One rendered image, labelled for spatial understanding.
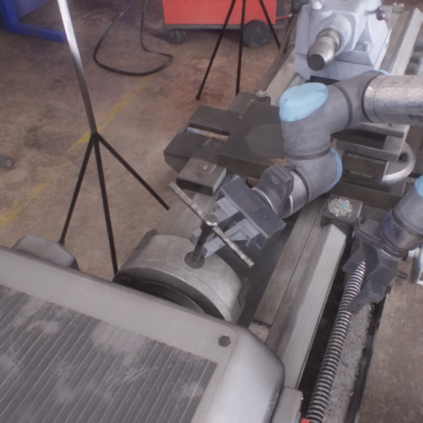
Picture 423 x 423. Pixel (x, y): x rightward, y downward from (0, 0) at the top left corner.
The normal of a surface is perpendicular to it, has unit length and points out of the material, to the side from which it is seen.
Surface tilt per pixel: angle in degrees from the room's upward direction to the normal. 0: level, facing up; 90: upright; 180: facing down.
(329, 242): 36
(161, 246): 14
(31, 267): 0
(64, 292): 0
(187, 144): 0
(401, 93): 61
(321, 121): 71
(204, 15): 90
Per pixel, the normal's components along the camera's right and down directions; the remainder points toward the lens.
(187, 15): -0.05, 0.70
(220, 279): 0.64, -0.32
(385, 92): -0.86, -0.18
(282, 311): -0.02, -0.71
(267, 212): 0.23, -0.58
